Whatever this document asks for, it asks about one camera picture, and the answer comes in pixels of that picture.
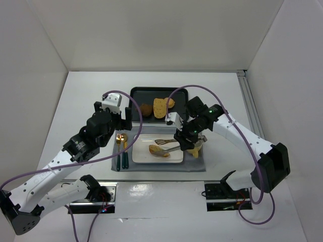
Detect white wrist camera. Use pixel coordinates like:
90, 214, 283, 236
165, 112, 184, 131
101, 93, 122, 114

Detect white rectangular plate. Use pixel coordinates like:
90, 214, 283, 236
132, 134, 184, 164

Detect purple cable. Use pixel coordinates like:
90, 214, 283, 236
165, 85, 275, 224
0, 90, 143, 242

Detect yellow mug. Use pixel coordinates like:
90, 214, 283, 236
186, 140, 203, 158

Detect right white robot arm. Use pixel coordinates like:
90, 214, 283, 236
166, 96, 290, 193

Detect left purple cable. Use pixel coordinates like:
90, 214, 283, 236
0, 90, 143, 242

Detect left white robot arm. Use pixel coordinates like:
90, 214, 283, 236
1, 102, 132, 235

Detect seeded bread slice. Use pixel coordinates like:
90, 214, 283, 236
153, 98, 167, 119

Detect small orange bread roll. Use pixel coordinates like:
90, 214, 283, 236
164, 97, 175, 109

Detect gold fork green handle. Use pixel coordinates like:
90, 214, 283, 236
116, 134, 122, 172

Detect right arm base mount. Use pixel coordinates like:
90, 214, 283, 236
201, 179, 253, 212

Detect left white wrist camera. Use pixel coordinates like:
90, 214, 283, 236
101, 93, 122, 114

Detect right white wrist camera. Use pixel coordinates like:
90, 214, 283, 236
165, 112, 184, 131

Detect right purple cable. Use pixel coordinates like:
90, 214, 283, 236
165, 85, 275, 224

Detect aluminium rail frame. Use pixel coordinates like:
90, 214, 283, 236
237, 70, 265, 138

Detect metal tongs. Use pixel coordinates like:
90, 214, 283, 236
153, 135, 207, 153

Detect crusty bread slice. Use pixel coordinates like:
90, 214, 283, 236
148, 145, 170, 158

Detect gold spoon green handle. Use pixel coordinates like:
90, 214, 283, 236
121, 133, 129, 169

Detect round brown bread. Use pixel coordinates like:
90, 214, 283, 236
139, 103, 153, 117

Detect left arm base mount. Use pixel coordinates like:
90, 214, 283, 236
69, 175, 117, 214

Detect grey cloth placemat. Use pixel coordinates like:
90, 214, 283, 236
124, 126, 206, 172

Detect black baking tray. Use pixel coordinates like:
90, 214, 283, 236
128, 87, 189, 123

